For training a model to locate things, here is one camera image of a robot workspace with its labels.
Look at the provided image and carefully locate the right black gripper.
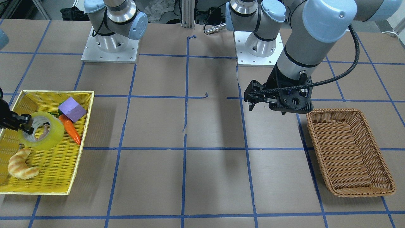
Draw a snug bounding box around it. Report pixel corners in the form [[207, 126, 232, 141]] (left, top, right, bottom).
[[0, 98, 34, 135]]

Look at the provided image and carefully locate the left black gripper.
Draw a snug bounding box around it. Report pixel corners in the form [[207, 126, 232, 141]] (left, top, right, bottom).
[[244, 68, 313, 115]]

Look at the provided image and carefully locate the yellow tape roll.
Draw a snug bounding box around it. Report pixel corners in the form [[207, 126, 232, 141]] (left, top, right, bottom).
[[17, 111, 65, 150]]

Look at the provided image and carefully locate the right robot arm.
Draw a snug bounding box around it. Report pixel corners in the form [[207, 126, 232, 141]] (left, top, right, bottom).
[[0, 0, 148, 135]]

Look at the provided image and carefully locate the toy croissant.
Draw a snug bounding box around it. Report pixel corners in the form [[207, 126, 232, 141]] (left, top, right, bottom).
[[8, 148, 40, 180]]

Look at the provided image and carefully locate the toy carrot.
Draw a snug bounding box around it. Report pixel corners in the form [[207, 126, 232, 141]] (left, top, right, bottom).
[[58, 114, 81, 145]]

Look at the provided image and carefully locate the purple foam cube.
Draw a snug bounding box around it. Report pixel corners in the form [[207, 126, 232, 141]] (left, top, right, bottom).
[[58, 97, 87, 123]]

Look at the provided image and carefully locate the brown wicker basket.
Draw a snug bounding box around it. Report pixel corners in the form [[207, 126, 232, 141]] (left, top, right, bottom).
[[306, 108, 396, 198]]

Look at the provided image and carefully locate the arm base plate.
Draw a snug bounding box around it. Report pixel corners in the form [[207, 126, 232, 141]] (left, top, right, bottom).
[[234, 31, 284, 67], [81, 28, 139, 63]]

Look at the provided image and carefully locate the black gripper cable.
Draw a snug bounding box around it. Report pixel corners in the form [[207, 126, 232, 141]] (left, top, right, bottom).
[[247, 25, 361, 97]]

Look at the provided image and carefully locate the aluminium frame post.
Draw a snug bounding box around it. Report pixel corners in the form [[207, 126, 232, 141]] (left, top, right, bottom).
[[181, 0, 195, 30]]

